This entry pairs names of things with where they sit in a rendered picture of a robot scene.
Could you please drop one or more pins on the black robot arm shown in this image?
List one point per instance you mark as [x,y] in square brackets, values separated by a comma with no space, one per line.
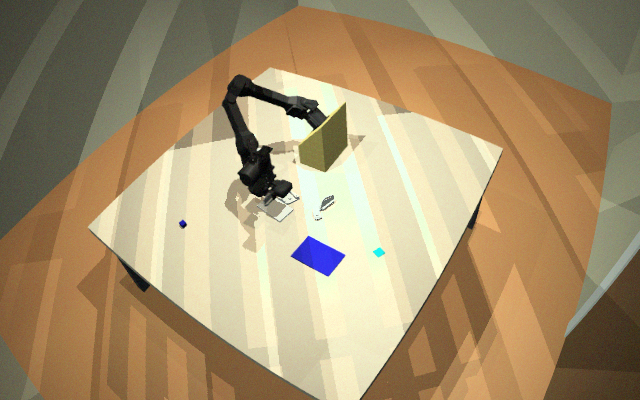
[246,142]

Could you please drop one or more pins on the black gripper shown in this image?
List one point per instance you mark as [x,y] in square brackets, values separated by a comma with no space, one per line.
[279,188]

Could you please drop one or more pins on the blue flat rectangular plate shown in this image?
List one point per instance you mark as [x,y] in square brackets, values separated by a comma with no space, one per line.
[318,256]

